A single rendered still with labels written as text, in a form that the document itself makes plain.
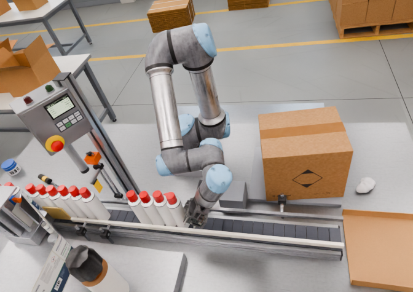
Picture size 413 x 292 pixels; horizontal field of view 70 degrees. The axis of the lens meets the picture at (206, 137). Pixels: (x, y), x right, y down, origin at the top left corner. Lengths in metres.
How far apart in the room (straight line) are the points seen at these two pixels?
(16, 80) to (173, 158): 2.01
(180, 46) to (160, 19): 4.02
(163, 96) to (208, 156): 0.24
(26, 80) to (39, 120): 1.69
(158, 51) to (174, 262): 0.74
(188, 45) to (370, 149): 0.94
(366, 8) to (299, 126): 3.01
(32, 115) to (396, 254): 1.26
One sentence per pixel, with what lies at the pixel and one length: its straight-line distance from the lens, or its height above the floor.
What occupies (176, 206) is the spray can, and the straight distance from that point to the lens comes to 1.09.
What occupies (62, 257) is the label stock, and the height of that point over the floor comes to 1.00.
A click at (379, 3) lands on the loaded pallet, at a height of 0.35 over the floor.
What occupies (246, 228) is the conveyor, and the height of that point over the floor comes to 0.88.
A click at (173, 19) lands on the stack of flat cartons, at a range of 4.97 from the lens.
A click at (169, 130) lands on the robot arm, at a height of 1.30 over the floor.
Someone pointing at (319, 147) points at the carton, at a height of 1.12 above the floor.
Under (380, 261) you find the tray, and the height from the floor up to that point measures 0.83.
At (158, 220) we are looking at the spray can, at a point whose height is 0.93.
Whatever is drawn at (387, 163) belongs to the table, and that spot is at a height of 0.83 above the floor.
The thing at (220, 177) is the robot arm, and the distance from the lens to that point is 0.87.
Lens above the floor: 1.92
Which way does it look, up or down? 43 degrees down
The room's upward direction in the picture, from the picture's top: 15 degrees counter-clockwise
